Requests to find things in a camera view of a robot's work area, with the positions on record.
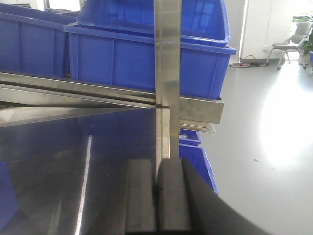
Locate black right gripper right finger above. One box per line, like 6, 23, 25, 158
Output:
157, 158, 267, 235

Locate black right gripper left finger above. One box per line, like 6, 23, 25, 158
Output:
125, 159, 157, 232

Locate blue bin right on shelf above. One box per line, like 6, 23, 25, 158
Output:
64, 23, 237, 99

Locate blue bin on shelf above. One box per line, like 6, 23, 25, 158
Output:
64, 23, 237, 99
0, 3, 76, 78

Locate blue bin left on shelf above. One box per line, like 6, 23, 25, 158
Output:
0, 3, 76, 78

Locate blue bin on lower level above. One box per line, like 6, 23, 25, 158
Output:
179, 129, 219, 194

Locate blue bin stacked on top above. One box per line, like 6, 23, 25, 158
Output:
76, 0, 231, 47

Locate green potted plant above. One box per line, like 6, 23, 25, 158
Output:
292, 11, 313, 56

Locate grey office chair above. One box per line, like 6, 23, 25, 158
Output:
266, 22, 313, 70

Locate orange and black floor cables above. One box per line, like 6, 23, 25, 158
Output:
228, 55, 268, 68

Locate stainless steel shelf frame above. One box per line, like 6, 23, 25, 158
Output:
0, 0, 224, 160

